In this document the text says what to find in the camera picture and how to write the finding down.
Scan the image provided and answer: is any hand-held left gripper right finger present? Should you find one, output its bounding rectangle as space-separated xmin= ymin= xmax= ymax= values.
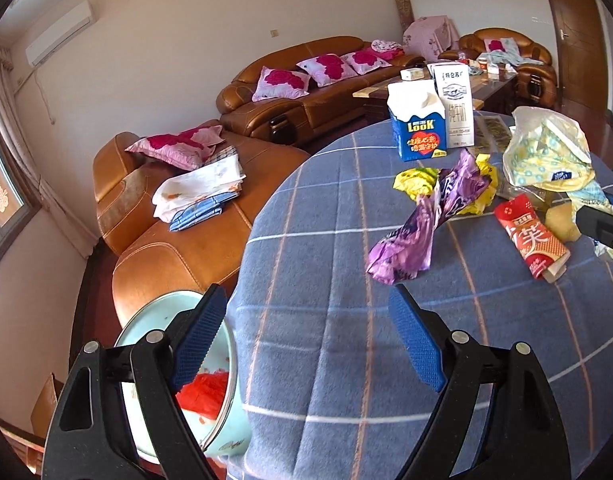
xmin=388 ymin=284 xmax=572 ymax=480

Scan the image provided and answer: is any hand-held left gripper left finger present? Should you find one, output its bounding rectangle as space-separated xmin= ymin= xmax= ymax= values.
xmin=46 ymin=284 xmax=228 ymax=480

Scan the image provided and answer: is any pale teal wrapper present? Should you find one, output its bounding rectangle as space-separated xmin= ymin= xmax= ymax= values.
xmin=567 ymin=179 xmax=613 ymax=264

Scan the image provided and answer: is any light blue enamel basin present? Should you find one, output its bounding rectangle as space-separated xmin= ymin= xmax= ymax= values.
xmin=113 ymin=292 xmax=252 ymax=464

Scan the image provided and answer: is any yellow sponge block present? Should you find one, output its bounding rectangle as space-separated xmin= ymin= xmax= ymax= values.
xmin=544 ymin=203 xmax=582 ymax=242

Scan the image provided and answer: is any red plastic bag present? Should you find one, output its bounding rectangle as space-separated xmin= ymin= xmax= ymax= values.
xmin=176 ymin=370 xmax=232 ymax=421

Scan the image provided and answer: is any red paper snack packet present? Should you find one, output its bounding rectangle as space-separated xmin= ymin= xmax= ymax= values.
xmin=494 ymin=193 xmax=571 ymax=281

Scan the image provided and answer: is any patterned plastic bag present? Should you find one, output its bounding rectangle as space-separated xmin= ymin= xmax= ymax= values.
xmin=502 ymin=105 xmax=597 ymax=193

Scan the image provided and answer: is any purple foil wrapper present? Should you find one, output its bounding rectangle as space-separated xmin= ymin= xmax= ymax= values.
xmin=365 ymin=150 xmax=490 ymax=285

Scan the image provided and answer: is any yellow wrapper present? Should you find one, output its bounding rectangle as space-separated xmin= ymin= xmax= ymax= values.
xmin=455 ymin=154 xmax=500 ymax=216
xmin=393 ymin=167 xmax=440 ymax=196

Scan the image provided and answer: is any brown leather chaise sofa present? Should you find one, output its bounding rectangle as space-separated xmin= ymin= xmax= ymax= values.
xmin=92 ymin=120 xmax=313 ymax=332

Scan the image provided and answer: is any blue plaid tablecloth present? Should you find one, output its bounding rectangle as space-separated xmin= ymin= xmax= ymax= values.
xmin=225 ymin=110 xmax=613 ymax=480

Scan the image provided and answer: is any folded blue plaid cloth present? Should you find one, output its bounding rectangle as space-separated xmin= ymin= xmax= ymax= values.
xmin=168 ymin=192 xmax=238 ymax=233

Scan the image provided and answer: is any olive green sachet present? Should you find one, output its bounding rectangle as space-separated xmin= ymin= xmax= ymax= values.
xmin=473 ymin=115 xmax=510 ymax=137
xmin=479 ymin=133 xmax=512 ymax=151

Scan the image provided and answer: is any brown leather armchair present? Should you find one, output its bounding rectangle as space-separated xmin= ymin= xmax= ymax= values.
xmin=438 ymin=28 xmax=559 ymax=107

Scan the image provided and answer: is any folded white cloth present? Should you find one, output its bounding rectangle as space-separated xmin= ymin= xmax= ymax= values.
xmin=152 ymin=154 xmax=248 ymax=221

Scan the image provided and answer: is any wooden chair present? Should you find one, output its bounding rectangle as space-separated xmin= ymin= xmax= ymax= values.
xmin=31 ymin=372 xmax=65 ymax=441

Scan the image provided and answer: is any light blue cloth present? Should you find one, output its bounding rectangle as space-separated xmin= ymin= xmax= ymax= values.
xmin=479 ymin=50 xmax=542 ymax=69

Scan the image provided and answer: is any tall white milk carton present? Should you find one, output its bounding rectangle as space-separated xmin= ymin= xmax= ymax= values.
xmin=432 ymin=62 xmax=475 ymax=150

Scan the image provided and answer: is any brown wooden door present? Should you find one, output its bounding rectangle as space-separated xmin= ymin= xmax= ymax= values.
xmin=535 ymin=0 xmax=613 ymax=112

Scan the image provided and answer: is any checkered cloth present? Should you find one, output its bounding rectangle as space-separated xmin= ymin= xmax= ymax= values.
xmin=201 ymin=146 xmax=238 ymax=166

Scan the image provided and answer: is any carved wooden bench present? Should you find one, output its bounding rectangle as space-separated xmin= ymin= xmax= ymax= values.
xmin=0 ymin=410 xmax=53 ymax=467

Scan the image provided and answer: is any blue white drink carton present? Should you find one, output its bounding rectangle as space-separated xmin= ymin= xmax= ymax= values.
xmin=387 ymin=80 xmax=448 ymax=162

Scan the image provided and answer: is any dark wooden coffee table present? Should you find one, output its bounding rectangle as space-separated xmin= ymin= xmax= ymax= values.
xmin=352 ymin=62 xmax=520 ymax=124

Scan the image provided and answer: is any pink draped cloth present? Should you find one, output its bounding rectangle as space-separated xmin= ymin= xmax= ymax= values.
xmin=402 ymin=16 xmax=461 ymax=59

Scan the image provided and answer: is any window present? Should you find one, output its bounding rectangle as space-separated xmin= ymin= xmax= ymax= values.
xmin=0 ymin=110 xmax=42 ymax=247

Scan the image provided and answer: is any brown leather three-seat sofa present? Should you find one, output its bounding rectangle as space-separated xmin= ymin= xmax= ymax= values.
xmin=216 ymin=36 xmax=428 ymax=149

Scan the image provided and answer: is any pink folded blanket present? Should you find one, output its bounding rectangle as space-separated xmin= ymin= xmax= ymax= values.
xmin=370 ymin=39 xmax=405 ymax=60

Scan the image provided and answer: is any rolled standing mat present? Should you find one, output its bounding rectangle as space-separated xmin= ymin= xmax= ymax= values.
xmin=393 ymin=0 xmax=417 ymax=41

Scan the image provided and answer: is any beige curtain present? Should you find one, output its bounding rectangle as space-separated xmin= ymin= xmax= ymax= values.
xmin=0 ymin=42 xmax=52 ymax=202

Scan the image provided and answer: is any white air conditioner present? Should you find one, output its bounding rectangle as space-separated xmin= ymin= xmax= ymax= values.
xmin=25 ymin=0 xmax=95 ymax=67

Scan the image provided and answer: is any air conditioner cable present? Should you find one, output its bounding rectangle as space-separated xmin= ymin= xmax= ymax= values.
xmin=15 ymin=66 xmax=55 ymax=124

